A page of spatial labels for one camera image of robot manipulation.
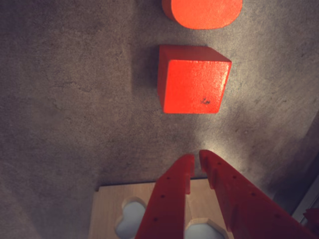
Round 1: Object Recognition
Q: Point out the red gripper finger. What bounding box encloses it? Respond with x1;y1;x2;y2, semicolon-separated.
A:
198;149;319;239
134;153;195;239

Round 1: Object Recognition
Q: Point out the red cube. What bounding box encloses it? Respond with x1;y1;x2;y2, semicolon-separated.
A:
157;44;232;115

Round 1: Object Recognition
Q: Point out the wooden shape sorter box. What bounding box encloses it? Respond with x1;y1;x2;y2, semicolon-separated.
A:
88;177;235;239

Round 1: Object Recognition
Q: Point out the brown table mat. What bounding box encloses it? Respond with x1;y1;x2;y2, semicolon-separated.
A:
0;0;319;239

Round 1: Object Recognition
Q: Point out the red rounded triangle block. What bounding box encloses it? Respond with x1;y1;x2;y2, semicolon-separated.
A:
161;0;243;30

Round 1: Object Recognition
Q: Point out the aluminium profile rail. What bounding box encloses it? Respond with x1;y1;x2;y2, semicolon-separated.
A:
290;151;319;225

